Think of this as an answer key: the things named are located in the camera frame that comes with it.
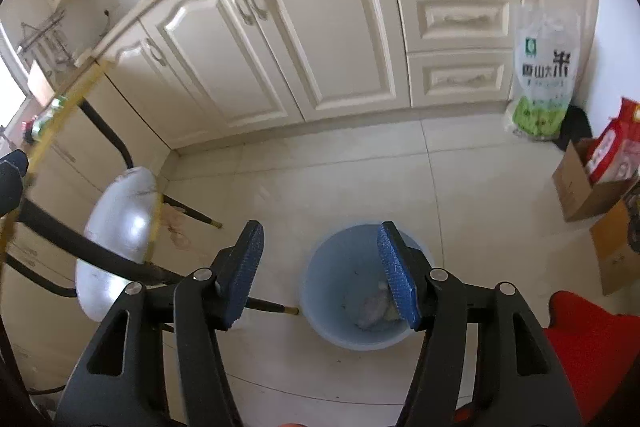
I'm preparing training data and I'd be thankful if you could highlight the crumpled clear plastic bag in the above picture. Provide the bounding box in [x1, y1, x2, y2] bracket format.
[162, 204, 193, 248]

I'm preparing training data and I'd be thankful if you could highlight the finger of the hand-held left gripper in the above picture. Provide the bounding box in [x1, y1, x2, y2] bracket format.
[0, 166, 24, 218]
[0, 150, 29, 178]

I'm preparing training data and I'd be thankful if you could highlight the gold-rimmed glass table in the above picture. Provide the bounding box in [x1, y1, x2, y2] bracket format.
[0, 62, 163, 258]

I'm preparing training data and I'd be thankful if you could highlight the red and white food bag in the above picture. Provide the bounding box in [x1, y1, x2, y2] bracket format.
[585, 117, 640, 185]

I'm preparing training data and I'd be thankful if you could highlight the black plastic bag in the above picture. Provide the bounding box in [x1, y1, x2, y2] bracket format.
[555, 106, 595, 152]

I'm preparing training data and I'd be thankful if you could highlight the green labelled bottle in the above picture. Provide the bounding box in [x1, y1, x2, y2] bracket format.
[31, 94, 68, 142]

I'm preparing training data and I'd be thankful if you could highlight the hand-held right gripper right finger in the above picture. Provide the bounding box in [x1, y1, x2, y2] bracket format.
[377, 221, 583, 427]

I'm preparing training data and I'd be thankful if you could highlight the metal wire rack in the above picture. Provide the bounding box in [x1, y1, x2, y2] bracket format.
[17, 9, 68, 72]

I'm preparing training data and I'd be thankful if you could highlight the white crumpled paper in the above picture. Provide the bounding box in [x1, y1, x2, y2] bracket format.
[350, 282, 401, 330]

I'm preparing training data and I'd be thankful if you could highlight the open cardboard box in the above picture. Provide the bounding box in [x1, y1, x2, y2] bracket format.
[590, 187, 640, 298]
[552, 137, 640, 223]

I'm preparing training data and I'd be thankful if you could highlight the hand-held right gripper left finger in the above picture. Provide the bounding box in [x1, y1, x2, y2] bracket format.
[52, 220, 266, 427]

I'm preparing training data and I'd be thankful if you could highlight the white and green rice bag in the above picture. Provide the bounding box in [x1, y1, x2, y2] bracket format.
[502, 4, 583, 140]

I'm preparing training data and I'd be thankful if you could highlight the cream cabinet drawer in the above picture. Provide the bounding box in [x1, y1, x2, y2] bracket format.
[397, 0, 523, 55]
[406, 51, 521, 108]

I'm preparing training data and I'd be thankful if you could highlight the light blue plastic bucket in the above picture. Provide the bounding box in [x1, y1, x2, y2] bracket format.
[299, 223, 436, 350]

